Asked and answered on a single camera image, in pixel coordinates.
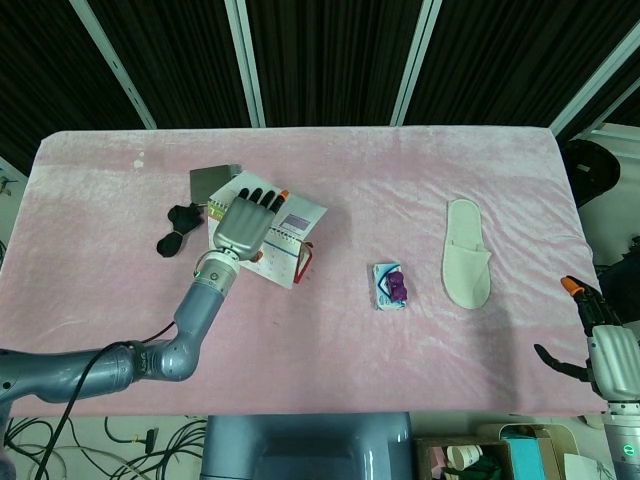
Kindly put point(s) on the black sock pair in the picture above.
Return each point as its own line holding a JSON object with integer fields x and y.
{"x": 179, "y": 227}

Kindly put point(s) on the spiral desk calendar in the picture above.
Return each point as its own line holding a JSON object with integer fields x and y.
{"x": 287, "y": 235}

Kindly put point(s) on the teal box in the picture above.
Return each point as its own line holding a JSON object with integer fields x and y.
{"x": 525, "y": 457}

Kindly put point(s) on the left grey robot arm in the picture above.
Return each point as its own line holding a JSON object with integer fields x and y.
{"x": 150, "y": 345}

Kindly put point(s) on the cardboard box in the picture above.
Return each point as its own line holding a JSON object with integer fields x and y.
{"x": 467, "y": 457}

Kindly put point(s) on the grey digital kitchen scale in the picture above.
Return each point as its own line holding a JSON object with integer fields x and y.
{"x": 210, "y": 181}

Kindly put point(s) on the white hotel slipper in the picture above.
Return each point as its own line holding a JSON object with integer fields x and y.
{"x": 466, "y": 255}

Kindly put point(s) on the blue tissue pack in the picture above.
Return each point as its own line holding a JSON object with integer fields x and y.
{"x": 389, "y": 287}

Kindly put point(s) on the black round stool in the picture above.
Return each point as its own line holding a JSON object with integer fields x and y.
{"x": 590, "y": 172}

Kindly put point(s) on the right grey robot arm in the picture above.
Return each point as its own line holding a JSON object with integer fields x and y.
{"x": 623, "y": 440}

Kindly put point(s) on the purple hair clip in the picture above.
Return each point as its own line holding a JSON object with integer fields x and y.
{"x": 397, "y": 286}

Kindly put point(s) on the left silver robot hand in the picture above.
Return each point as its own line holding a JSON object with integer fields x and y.
{"x": 242, "y": 225}

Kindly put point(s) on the white paper cup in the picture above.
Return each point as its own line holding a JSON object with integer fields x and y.
{"x": 464, "y": 456}

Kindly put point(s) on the pink plush table cloth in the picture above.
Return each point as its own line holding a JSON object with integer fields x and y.
{"x": 320, "y": 350}

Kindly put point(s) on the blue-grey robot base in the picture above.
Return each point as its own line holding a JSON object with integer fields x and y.
{"x": 307, "y": 447}

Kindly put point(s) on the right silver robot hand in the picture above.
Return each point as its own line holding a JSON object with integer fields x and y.
{"x": 607, "y": 352}

